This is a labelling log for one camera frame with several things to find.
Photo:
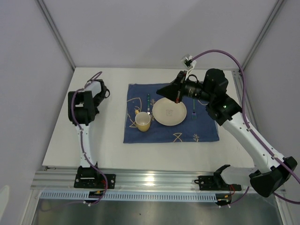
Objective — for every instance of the aluminium right side rail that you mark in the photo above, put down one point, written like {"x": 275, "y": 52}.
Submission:
{"x": 238, "y": 83}

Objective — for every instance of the aluminium corner post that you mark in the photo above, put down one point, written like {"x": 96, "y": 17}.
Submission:
{"x": 275, "y": 11}
{"x": 55, "y": 32}

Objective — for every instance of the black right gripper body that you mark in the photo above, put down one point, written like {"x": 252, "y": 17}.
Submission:
{"x": 194, "y": 89}

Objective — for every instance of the aluminium left corner post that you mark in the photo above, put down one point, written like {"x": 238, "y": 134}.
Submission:
{"x": 55, "y": 32}

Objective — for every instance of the aluminium right corner post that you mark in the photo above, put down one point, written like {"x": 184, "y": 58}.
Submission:
{"x": 275, "y": 11}

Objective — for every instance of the aluminium front mounting rail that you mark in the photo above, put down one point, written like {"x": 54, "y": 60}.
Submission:
{"x": 60, "y": 178}

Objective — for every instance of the cream round plate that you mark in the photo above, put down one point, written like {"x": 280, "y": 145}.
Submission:
{"x": 169, "y": 113}

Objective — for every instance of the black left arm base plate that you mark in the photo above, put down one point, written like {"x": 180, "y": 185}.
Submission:
{"x": 89, "y": 178}

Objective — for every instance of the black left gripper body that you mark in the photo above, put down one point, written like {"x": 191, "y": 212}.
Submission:
{"x": 97, "y": 100}

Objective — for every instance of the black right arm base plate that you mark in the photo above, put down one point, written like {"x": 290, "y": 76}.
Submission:
{"x": 209, "y": 183}

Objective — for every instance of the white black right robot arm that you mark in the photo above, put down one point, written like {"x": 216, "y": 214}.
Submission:
{"x": 271, "y": 169}

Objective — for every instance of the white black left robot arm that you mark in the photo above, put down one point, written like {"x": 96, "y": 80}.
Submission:
{"x": 82, "y": 110}

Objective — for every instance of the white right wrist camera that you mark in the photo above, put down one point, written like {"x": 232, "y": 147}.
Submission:
{"x": 188, "y": 63}

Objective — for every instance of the white slotted cable duct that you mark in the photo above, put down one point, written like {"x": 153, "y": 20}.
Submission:
{"x": 130, "y": 196}

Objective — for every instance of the yellow plastic cup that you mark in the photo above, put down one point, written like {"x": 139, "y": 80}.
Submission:
{"x": 142, "y": 120}

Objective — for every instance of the iridescent green fork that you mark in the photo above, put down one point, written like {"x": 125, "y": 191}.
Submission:
{"x": 193, "y": 112}

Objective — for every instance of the metal spoon green handle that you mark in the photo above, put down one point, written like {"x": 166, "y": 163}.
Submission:
{"x": 148, "y": 104}

